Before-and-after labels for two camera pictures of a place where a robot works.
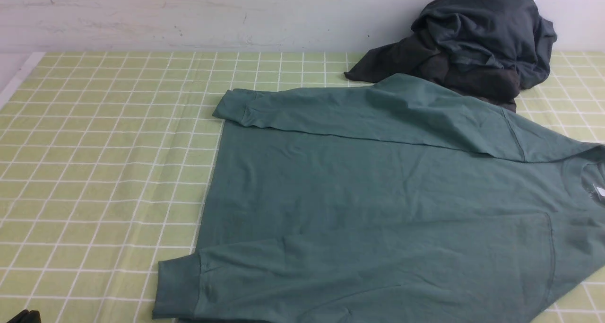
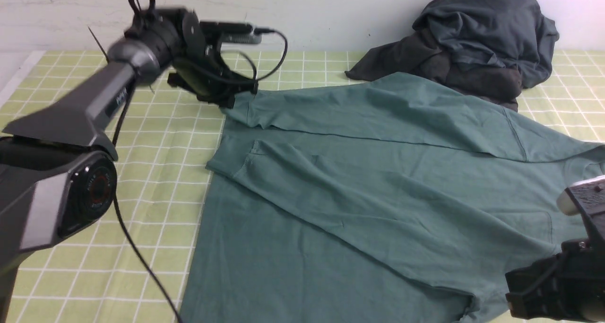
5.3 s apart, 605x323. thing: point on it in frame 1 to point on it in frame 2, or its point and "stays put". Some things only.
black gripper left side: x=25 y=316 to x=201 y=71
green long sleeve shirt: x=388 y=199 stays put
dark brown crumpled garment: x=413 y=58 stays put
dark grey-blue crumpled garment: x=483 y=25 stays put
